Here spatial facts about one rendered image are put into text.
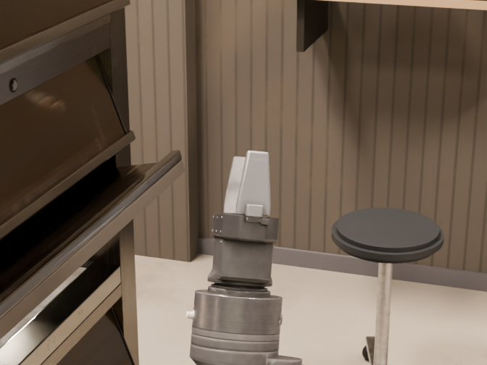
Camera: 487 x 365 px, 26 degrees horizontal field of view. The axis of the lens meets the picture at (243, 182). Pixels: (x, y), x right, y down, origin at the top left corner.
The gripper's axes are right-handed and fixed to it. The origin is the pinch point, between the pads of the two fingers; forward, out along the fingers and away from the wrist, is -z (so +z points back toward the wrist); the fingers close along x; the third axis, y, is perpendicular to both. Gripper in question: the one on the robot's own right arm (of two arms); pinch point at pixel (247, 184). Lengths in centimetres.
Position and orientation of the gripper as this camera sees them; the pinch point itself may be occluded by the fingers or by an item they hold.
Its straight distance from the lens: 105.7
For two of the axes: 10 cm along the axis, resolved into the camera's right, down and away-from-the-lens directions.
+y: -9.9, -0.8, -1.3
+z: -0.8, 10.0, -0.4
